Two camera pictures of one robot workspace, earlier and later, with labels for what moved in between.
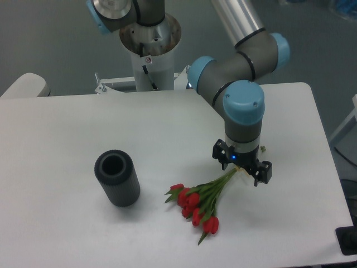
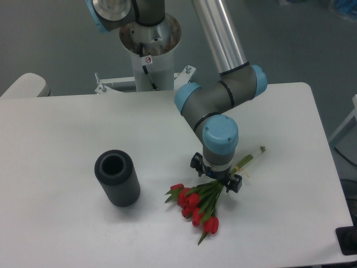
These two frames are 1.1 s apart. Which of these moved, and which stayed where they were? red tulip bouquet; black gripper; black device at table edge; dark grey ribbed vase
Moved: black gripper
Stayed: dark grey ribbed vase; black device at table edge; red tulip bouquet
